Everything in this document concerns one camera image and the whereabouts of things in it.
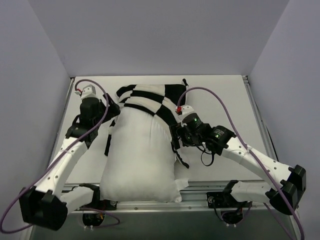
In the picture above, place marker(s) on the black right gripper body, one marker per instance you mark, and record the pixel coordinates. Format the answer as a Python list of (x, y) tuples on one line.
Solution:
[(175, 132)]

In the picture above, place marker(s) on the black white checkered pillowcase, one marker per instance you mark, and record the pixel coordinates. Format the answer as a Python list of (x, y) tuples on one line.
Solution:
[(150, 97)]

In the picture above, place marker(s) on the white pillow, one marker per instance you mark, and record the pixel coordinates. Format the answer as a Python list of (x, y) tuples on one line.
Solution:
[(140, 161)]

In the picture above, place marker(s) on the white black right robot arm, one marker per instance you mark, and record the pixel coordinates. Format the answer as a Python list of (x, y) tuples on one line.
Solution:
[(224, 142)]

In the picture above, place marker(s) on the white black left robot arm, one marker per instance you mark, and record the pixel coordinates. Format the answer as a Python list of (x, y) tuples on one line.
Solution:
[(43, 204)]

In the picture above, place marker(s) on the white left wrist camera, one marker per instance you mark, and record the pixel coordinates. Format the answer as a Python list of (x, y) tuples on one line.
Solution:
[(88, 91)]

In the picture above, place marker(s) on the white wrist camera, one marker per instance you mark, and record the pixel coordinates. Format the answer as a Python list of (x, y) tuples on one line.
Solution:
[(88, 91), (183, 111)]

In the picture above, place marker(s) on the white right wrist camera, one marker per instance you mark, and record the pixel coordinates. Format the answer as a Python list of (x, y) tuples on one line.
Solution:
[(183, 111)]

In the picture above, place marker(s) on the aluminium left side rail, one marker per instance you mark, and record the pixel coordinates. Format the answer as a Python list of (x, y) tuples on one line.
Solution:
[(66, 102)]

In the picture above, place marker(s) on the aluminium rail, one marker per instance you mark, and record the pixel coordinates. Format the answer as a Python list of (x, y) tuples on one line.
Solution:
[(200, 201), (66, 102), (264, 132)]

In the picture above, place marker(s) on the aluminium front rail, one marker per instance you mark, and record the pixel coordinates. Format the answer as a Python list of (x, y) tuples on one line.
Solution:
[(200, 201)]

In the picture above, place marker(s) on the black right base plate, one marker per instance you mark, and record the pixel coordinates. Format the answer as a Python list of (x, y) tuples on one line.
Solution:
[(215, 199)]

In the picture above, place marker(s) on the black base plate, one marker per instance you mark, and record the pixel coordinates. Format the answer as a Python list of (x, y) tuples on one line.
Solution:
[(107, 205), (215, 199)]

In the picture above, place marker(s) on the aluminium right side rail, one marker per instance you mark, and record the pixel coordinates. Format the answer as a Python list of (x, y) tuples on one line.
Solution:
[(264, 132)]

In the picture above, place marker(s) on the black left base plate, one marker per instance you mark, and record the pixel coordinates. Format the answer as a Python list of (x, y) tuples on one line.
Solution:
[(107, 205)]

